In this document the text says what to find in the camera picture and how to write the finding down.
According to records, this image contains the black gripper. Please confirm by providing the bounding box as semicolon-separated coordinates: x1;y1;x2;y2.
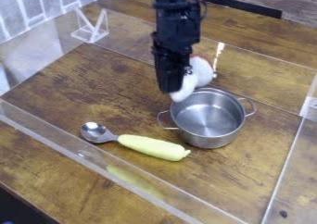
153;0;202;93

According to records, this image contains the white mushroom with red cap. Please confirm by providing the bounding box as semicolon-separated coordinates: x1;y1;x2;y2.
170;56;214;103

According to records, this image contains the silver pot with handles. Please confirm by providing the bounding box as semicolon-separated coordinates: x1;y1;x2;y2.
158;88;257;149

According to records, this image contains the clear acrylic triangle bracket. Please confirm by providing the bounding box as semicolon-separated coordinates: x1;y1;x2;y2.
71;8;109;44

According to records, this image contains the black strip on back wall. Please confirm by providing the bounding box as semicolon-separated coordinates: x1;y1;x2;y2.
205;0;282;19

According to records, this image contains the spoon with yellow handle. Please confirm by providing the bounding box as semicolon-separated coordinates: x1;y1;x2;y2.
80;121;191;161

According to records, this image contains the clear acrylic enclosure wall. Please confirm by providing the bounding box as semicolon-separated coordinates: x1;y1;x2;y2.
0;99;248;224

